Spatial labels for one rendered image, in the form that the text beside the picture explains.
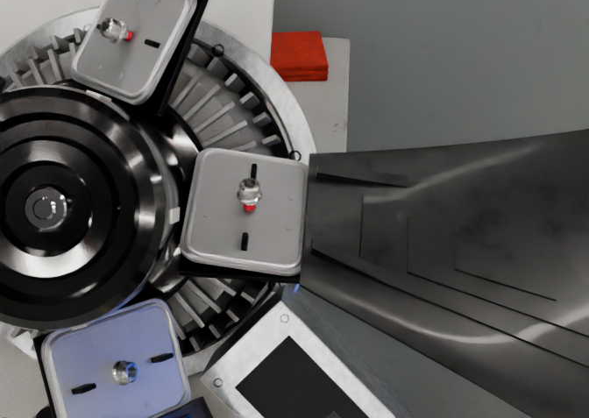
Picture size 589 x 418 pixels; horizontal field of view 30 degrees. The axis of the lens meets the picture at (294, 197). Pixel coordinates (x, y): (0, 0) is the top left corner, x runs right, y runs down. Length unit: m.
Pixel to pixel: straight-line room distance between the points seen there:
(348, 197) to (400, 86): 0.81
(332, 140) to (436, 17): 0.26
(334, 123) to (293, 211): 0.60
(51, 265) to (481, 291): 0.22
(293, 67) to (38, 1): 0.46
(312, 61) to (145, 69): 0.68
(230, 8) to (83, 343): 0.32
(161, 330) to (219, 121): 0.14
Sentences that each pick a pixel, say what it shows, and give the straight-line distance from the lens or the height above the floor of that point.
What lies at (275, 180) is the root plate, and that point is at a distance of 0.61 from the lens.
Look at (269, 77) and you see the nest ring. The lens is 0.77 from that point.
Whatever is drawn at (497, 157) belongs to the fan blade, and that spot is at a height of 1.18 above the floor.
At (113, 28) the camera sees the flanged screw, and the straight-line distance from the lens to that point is 0.59.
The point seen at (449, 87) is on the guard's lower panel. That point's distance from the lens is 1.41.
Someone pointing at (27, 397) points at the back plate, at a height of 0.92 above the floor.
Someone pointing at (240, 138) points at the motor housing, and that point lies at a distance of 0.69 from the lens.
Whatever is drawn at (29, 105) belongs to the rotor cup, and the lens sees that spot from 0.54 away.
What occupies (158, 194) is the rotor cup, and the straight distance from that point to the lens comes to 0.53.
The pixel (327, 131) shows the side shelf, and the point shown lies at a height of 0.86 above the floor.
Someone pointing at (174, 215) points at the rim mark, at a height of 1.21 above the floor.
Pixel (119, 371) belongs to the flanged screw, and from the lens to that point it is 0.60.
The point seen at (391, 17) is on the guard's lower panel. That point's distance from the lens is 1.35.
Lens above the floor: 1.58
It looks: 42 degrees down
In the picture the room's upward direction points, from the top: 3 degrees clockwise
